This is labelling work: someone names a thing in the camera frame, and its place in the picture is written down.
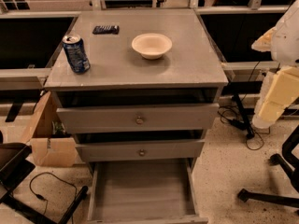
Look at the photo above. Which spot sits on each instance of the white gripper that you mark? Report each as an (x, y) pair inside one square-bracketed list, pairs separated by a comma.
[(287, 46)]

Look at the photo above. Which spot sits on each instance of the blue pepsi can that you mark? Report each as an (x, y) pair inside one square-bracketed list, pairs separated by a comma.
[(75, 53)]

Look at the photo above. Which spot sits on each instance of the grey top drawer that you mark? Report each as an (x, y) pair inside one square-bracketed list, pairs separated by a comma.
[(135, 118)]

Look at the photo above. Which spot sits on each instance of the grey middle drawer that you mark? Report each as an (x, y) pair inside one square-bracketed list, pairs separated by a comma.
[(137, 151)]

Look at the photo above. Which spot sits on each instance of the grey drawer cabinet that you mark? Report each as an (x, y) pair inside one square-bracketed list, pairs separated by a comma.
[(189, 73)]

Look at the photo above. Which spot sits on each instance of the grey open bottom drawer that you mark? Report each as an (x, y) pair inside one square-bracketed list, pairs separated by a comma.
[(143, 192)]

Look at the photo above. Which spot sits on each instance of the black desk leg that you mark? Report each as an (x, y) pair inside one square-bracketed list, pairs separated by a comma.
[(250, 132)]

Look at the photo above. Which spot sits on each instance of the white paper bowl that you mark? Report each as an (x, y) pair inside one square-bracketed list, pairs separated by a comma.
[(151, 46)]

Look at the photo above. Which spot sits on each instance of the dark snack bar packet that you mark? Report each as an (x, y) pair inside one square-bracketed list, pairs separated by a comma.
[(106, 30)]

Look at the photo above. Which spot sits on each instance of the brown cardboard box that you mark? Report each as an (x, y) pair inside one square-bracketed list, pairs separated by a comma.
[(49, 148)]

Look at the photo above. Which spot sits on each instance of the black chair left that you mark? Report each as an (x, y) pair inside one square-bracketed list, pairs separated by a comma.
[(58, 186)]

